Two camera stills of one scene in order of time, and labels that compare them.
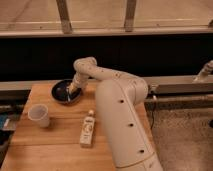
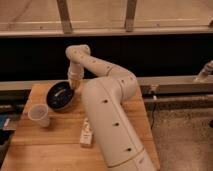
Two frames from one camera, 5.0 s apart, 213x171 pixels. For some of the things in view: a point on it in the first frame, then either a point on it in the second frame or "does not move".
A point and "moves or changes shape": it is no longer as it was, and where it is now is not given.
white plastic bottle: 87,134 does not move
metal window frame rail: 129,29 does not move
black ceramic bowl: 60,93 moves or changes shape
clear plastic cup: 39,112 does not move
